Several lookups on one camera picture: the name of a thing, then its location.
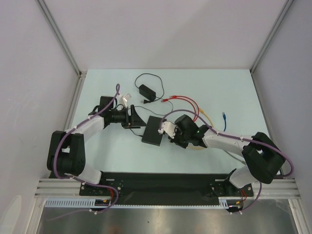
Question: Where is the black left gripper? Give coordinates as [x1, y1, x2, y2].
[109, 105, 146, 129]

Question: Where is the black network switch box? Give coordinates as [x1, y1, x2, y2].
[141, 116, 163, 146]

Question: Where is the yellow ethernet cable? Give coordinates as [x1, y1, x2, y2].
[189, 108, 215, 151]

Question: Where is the red ethernet cable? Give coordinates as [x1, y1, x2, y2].
[170, 95, 201, 121]
[161, 98, 197, 121]

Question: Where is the blue ethernet cable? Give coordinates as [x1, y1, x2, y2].
[220, 111, 229, 132]

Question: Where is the grey ethernet cable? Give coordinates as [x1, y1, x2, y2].
[225, 151, 246, 164]

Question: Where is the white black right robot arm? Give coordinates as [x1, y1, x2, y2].
[159, 115, 285, 196]

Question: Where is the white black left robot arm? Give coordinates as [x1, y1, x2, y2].
[47, 95, 146, 195]

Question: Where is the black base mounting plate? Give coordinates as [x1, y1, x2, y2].
[74, 173, 257, 207]

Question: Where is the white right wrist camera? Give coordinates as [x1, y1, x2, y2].
[158, 121, 177, 139]

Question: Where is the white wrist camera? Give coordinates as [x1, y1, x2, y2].
[158, 121, 177, 139]
[118, 94, 131, 108]

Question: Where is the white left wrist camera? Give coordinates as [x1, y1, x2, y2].
[118, 94, 131, 108]

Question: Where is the left aluminium frame post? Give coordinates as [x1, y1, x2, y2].
[35, 0, 86, 78]

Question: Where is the aluminium frame post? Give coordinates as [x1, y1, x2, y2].
[35, 0, 86, 78]
[250, 0, 296, 75]

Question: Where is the white slotted cable duct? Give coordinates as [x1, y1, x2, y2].
[45, 198, 241, 209]

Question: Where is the aluminium front frame rail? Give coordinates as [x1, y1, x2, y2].
[35, 178, 301, 199]

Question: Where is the right aluminium frame post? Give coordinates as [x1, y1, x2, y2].
[250, 0, 296, 75]

